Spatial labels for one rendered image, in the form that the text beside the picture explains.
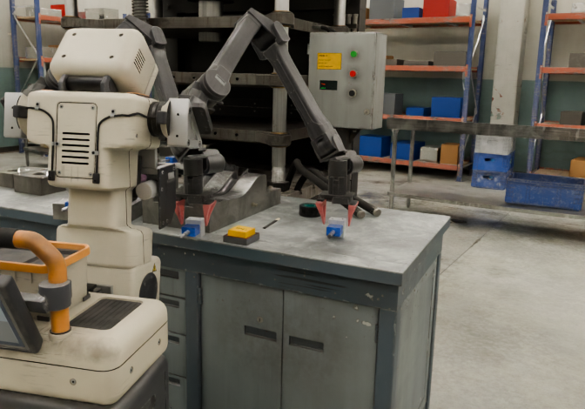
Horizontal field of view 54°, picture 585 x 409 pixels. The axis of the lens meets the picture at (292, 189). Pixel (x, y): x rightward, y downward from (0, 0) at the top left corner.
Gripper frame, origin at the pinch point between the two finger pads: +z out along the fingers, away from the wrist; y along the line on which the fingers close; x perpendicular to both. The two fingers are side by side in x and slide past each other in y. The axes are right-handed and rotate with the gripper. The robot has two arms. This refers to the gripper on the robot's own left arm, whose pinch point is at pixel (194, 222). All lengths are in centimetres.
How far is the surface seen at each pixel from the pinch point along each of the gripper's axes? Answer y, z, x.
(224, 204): -5.3, -3.2, -12.9
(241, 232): -15.9, 1.2, 3.6
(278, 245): -26.6, 4.7, 2.3
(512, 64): -186, -62, -624
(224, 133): 21, -17, -94
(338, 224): -42.3, 0.8, -11.0
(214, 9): 36, -76, -127
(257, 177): -10.5, -8.3, -34.4
